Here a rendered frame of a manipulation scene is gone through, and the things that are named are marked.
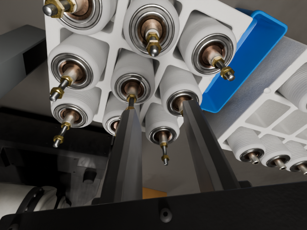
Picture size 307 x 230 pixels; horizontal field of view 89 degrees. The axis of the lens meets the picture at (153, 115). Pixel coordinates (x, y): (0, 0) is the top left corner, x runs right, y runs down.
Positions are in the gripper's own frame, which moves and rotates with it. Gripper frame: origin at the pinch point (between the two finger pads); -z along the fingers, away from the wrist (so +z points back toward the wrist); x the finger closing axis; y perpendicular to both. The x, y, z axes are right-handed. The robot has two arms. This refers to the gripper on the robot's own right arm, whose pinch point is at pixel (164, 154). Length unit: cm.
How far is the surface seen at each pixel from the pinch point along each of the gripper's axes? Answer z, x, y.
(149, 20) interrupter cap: -23.8, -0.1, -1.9
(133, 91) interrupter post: -21.5, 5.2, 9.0
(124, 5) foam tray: -30.9, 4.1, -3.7
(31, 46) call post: -36.8, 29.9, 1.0
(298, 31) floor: -49, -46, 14
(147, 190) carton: -47, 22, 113
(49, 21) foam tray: -31.0, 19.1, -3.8
